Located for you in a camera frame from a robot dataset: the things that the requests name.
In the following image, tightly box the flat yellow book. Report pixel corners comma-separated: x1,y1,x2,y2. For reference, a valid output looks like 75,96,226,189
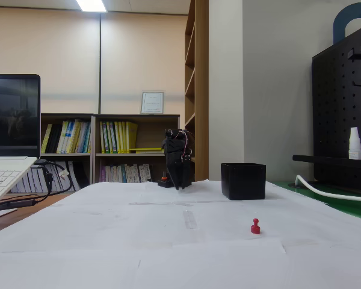
129,147,165,154

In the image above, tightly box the low wooden bookshelf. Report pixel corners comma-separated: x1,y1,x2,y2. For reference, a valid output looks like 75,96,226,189
91,113,181,184
10,113,94,194

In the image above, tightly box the white laptop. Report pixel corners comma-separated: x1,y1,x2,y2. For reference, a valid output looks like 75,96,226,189
0,74,42,211

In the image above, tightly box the yellow spine book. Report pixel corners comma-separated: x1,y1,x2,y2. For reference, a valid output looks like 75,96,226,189
105,121,116,154
56,120,70,154

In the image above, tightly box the yellow binder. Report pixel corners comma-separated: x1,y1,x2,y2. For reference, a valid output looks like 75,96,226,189
126,121,138,154

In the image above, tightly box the black pegboard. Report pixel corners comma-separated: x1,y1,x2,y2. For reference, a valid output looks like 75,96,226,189
292,20,361,195

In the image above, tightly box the black open box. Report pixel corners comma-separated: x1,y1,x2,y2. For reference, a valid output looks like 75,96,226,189
220,163,267,200

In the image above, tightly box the framed certificate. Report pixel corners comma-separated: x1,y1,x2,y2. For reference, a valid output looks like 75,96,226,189
140,91,165,115

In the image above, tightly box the tall wooden shelf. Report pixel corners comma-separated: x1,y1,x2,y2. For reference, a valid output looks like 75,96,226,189
184,0,210,182

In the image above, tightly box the white power strip cable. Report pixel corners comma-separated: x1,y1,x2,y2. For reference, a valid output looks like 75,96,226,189
295,175,361,204

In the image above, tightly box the ceiling light panel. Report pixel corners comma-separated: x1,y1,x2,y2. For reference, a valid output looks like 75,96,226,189
75,0,108,13

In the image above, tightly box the black laptop cable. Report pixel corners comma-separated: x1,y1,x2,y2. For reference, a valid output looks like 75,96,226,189
0,158,75,211

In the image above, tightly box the red white servo wire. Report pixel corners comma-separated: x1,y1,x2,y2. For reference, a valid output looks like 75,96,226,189
180,130,195,158

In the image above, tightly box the small white bottle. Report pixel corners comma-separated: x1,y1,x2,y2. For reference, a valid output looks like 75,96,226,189
347,126,361,160

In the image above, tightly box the blue arch object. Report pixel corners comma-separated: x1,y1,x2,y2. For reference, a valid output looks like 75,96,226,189
333,2,361,46

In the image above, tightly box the white paper sheet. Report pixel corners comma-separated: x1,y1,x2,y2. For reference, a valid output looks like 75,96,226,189
0,240,141,289
48,179,361,245
0,183,128,253
137,237,361,289

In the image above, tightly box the black book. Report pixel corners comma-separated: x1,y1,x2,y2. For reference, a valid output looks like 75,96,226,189
45,123,63,154

